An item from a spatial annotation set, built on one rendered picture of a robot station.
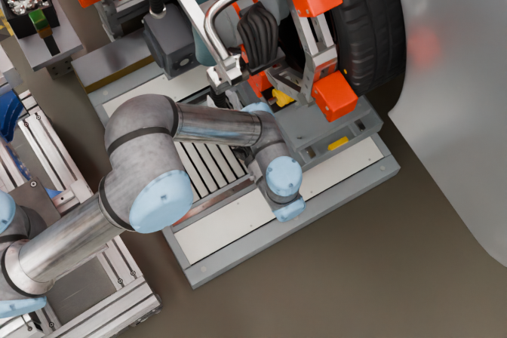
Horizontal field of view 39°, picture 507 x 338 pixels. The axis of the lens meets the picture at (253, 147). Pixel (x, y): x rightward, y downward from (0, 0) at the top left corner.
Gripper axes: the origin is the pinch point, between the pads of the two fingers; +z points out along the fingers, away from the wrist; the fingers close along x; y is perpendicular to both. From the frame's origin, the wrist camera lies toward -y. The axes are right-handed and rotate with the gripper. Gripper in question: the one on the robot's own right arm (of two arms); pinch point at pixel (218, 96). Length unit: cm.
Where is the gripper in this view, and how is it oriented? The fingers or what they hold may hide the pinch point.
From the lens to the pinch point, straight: 175.3
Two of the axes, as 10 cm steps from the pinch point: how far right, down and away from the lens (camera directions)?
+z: -5.1, -8.1, 3.1
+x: -8.6, 4.7, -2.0
